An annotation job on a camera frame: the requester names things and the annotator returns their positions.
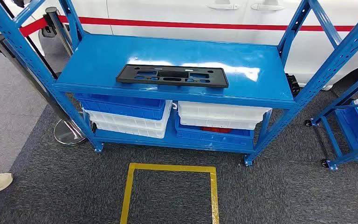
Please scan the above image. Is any black plastic panel part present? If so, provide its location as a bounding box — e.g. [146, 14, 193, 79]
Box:
[116, 64, 229, 88]

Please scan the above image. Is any red part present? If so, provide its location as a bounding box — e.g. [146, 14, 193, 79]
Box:
[200, 126, 234, 134]

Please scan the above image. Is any blue metal shelf rack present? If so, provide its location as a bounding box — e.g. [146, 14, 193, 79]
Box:
[0, 0, 358, 168]

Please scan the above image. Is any blue wheeled shelf cart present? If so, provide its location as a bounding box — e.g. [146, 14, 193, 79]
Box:
[304, 65, 358, 171]

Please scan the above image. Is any yellow floor tape square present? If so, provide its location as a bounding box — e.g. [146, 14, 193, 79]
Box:
[119, 163, 220, 224]

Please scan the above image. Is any red barrier belt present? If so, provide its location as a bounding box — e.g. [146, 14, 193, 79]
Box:
[19, 15, 356, 38]

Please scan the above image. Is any white car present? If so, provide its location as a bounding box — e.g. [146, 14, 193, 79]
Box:
[30, 0, 358, 90]

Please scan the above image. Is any stanchion with chrome base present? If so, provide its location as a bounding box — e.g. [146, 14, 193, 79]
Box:
[0, 34, 89, 147]

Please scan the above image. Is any black-topped stanchion post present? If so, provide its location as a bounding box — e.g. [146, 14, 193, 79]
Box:
[41, 7, 75, 58]

